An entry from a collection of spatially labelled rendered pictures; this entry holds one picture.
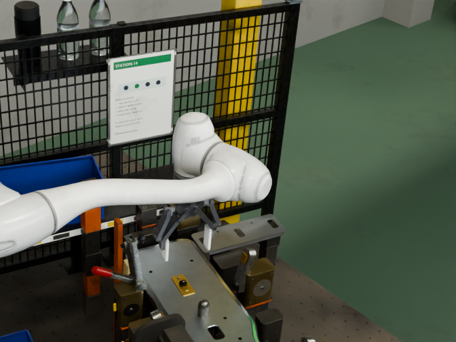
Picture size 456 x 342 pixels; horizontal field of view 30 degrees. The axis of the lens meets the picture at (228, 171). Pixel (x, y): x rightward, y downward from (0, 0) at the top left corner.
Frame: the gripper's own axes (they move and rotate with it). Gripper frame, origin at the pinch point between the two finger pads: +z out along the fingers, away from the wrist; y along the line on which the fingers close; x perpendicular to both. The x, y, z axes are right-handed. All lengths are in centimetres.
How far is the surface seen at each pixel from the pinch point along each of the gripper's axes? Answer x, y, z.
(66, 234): 32.4, -23.1, 11.9
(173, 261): 10.8, 1.7, 13.5
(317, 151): 179, 177, 115
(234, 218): 58, 50, 44
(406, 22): 313, 347, 112
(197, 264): 7.0, 7.8, 13.4
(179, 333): -33.7, -18.0, -5.6
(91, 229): 28.6, -16.8, 9.1
